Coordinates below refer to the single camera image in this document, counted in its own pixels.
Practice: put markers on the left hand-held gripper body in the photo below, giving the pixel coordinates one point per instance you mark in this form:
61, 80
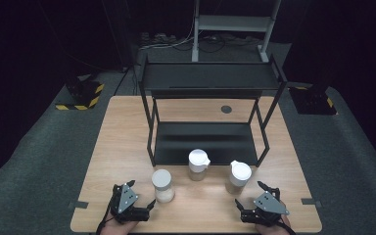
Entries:
126, 199

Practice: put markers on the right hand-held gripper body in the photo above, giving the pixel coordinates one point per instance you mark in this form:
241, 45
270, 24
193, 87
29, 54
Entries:
267, 205

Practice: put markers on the glass jar of white powder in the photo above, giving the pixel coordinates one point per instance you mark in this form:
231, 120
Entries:
163, 186

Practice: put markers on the glass jar of brown powder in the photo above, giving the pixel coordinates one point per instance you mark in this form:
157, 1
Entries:
198, 164
238, 178

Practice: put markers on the black metal two-tier rack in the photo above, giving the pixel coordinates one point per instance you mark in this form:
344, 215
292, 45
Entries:
209, 140

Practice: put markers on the person's right hand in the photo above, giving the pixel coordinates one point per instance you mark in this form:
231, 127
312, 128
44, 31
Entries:
272, 229

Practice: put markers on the person's left hand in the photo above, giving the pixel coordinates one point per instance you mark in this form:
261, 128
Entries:
119, 227

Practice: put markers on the grey tape strip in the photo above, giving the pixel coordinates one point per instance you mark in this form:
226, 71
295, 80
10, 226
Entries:
78, 204
311, 202

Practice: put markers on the round grey table grommet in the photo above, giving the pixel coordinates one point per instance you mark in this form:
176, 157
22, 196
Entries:
226, 109

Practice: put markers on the yellow-black striped stand base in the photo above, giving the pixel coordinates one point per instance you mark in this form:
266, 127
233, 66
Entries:
313, 99
84, 93

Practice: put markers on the black power strip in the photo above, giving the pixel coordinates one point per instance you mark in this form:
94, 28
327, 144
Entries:
158, 37

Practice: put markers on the grey metal stand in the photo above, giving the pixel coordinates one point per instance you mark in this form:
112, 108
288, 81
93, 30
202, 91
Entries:
235, 23

